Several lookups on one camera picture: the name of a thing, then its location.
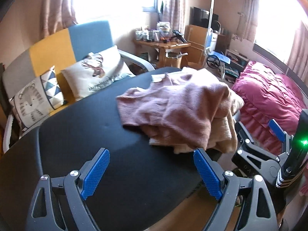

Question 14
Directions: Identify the wooden side table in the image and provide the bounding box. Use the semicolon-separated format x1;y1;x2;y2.
133;40;191;68

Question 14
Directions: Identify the pink curtain window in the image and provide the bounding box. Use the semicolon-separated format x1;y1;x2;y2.
40;0;77;39
287;23;307;85

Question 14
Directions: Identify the grey yellow blue sofa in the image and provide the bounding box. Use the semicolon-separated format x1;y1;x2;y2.
2;20;156;154

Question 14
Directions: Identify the magenta bed quilt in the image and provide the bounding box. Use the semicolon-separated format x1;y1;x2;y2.
232;61;306;155

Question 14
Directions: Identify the wooden cabinet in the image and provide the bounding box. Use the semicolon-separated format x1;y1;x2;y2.
185;24;208;70

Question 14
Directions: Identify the pink curtain right window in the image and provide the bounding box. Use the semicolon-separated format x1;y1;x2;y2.
287;23;307;85

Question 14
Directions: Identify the pink curtain left window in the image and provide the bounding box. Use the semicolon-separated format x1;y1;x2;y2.
40;0;77;39

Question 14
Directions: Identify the tiger print cushion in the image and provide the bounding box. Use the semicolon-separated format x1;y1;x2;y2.
9;66;66;132

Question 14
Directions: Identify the cream knitted sweater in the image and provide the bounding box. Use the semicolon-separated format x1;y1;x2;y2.
149;89;244;154

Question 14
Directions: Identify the deer print cushion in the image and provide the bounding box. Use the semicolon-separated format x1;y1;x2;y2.
61;45;135;101

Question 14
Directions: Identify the pink knitted sweater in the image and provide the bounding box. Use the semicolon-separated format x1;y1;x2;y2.
116;68;231;149

